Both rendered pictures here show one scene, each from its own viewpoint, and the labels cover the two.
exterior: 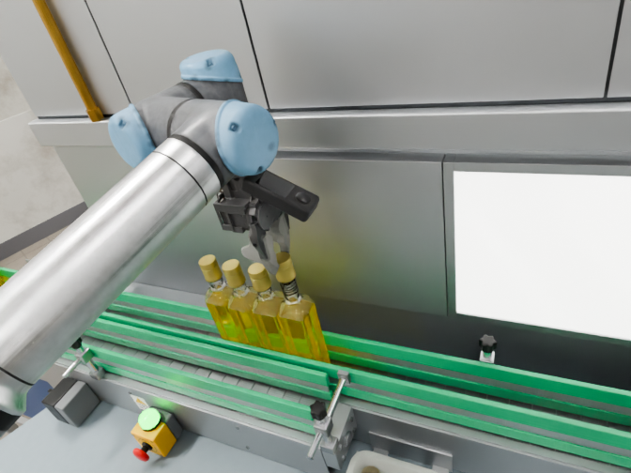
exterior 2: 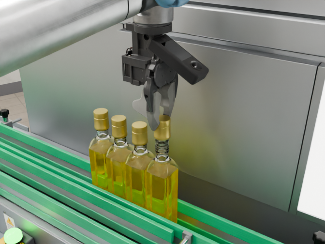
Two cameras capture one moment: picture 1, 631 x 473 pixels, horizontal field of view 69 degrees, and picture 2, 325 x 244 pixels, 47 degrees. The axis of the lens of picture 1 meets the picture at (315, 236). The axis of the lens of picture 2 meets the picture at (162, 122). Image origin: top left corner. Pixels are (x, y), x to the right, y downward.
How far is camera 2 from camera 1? 0.14 m
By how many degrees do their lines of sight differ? 8
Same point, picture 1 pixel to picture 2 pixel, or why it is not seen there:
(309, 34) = not seen: outside the picture
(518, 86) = not seen: outside the picture
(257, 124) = not seen: outside the picture
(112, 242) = (48, 7)
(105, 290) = (31, 43)
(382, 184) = (261, 78)
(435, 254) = (291, 150)
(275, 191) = (175, 54)
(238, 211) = (140, 65)
